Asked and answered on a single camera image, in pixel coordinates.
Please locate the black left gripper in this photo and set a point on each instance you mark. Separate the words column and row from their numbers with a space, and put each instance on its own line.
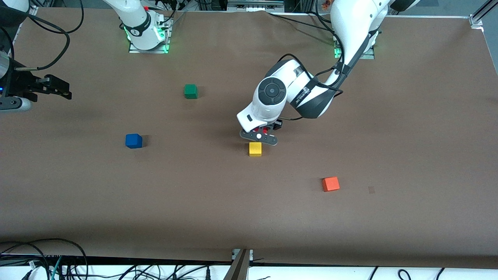
column 277, row 125

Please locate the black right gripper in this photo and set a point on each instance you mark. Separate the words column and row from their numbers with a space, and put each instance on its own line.
column 24, row 82

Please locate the red block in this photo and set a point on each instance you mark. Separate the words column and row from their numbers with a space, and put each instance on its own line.
column 265, row 129

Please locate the blue block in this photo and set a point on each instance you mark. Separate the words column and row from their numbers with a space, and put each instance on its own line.
column 133, row 140

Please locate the yellow block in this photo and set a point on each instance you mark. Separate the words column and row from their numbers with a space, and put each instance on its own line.
column 255, row 149

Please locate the orange block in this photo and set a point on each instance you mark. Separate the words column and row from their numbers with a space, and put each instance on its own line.
column 330, row 184

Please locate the green block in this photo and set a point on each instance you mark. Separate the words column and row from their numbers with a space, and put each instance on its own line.
column 190, row 91

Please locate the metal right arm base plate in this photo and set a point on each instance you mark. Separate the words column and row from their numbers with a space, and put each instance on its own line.
column 134, row 50

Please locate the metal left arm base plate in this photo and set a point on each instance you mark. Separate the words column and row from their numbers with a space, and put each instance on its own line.
column 367, row 56

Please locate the silver aluminium frame rail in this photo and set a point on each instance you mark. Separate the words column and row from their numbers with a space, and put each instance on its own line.
column 255, row 4

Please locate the silver aluminium frame corner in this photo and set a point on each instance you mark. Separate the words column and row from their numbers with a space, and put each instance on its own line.
column 476, row 19

